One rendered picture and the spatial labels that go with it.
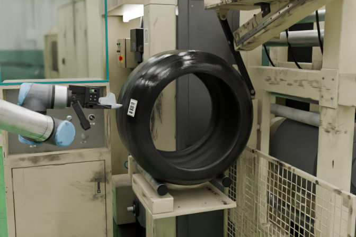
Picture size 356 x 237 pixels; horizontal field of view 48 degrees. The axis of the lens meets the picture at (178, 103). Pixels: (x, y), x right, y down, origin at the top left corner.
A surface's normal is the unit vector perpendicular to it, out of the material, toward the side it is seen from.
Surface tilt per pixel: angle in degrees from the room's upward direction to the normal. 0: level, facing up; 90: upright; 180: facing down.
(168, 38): 90
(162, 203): 90
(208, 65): 80
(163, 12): 90
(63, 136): 93
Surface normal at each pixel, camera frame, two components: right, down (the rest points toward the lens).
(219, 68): 0.40, -0.04
